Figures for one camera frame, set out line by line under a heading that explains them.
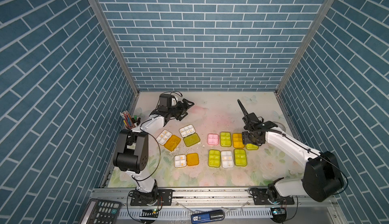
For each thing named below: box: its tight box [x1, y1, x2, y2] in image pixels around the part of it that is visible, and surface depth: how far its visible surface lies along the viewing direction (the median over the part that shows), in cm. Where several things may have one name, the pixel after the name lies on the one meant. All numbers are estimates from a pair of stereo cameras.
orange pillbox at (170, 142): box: [156, 129, 182, 152], surface depth 96 cm
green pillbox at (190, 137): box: [178, 124, 201, 147], surface depth 98 cm
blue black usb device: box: [190, 209, 226, 224], surface depth 67 cm
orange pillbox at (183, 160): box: [173, 152, 200, 168], surface depth 88 cm
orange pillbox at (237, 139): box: [232, 132, 246, 149], surface depth 95 cm
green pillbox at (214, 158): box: [208, 149, 221, 168], surface depth 88 cm
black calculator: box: [78, 198, 122, 224], surface depth 69 cm
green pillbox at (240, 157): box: [234, 148, 248, 167], surface depth 88 cm
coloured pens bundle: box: [119, 110, 141, 129], surface depth 88 cm
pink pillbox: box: [206, 133, 220, 146], surface depth 96 cm
